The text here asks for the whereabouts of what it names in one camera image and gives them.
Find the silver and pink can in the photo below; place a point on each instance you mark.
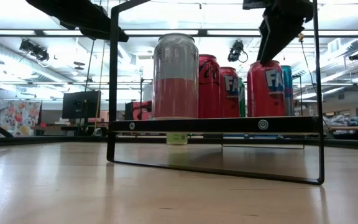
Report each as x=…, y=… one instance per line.
x=176, y=77

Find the black aluminium table frame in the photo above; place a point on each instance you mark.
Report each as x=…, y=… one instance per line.
x=57, y=140

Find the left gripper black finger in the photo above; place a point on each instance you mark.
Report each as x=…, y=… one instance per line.
x=107, y=31

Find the red can white script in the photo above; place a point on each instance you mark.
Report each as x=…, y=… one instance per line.
x=208, y=93

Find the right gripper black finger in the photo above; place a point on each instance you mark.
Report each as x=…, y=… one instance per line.
x=278, y=31

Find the slim blue and silver can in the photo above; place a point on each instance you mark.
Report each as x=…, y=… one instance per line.
x=289, y=93

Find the black computer monitor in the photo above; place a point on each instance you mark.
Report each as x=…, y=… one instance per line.
x=79, y=104

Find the cluttered desk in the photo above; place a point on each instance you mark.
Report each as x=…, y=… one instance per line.
x=350, y=123

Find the red can blue-white label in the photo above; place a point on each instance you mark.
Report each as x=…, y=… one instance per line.
x=228, y=105
x=259, y=99

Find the red equipment box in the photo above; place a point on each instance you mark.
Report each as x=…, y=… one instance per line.
x=135, y=112

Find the floral patterned cloth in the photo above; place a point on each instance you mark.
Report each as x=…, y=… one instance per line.
x=17, y=118

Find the black ceiling-mounted camera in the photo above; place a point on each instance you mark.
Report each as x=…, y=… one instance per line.
x=34, y=49
x=236, y=51

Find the black overhead beam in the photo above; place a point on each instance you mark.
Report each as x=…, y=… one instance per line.
x=57, y=35

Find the dark green can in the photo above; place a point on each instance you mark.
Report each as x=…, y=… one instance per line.
x=242, y=102

